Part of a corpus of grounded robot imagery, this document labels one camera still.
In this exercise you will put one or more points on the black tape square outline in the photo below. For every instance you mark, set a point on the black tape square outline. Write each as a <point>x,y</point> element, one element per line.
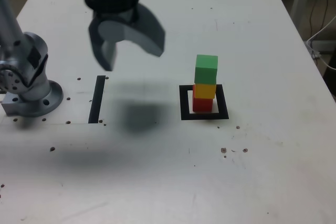
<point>183,103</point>

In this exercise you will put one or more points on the green cube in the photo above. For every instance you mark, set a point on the green cube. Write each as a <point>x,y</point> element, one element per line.
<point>206,70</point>

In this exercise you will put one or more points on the black tape strip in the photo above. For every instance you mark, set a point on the black tape strip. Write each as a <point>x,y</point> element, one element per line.
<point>96,100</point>

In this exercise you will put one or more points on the red cube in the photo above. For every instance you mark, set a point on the red cube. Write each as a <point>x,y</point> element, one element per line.
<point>202,104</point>

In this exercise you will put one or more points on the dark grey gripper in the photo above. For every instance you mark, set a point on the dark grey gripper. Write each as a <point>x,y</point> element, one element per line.
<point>115,16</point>

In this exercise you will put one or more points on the yellow cube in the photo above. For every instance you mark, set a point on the yellow cube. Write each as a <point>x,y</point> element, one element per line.
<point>204,91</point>

